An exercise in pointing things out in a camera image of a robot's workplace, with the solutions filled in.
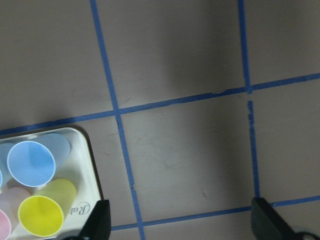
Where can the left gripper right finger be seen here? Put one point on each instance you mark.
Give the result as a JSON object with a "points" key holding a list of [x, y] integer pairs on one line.
{"points": [[267, 224]]}

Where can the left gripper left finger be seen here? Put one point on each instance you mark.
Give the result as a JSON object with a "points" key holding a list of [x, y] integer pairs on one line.
{"points": [[98, 224]]}

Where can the light blue ikea cup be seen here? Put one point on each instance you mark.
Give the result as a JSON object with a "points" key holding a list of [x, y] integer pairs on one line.
{"points": [[34, 162]]}

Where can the yellow cup on tray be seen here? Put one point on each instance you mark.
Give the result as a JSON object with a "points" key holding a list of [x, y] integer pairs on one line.
{"points": [[44, 213]]}

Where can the pink cup on tray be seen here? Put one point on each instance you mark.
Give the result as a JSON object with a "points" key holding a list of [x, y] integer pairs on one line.
{"points": [[10, 201]]}

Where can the blue cup on tray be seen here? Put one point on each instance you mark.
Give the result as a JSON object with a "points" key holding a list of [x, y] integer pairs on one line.
{"points": [[5, 174]]}

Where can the cream serving tray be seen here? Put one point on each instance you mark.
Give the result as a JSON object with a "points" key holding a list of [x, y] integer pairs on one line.
{"points": [[79, 169]]}

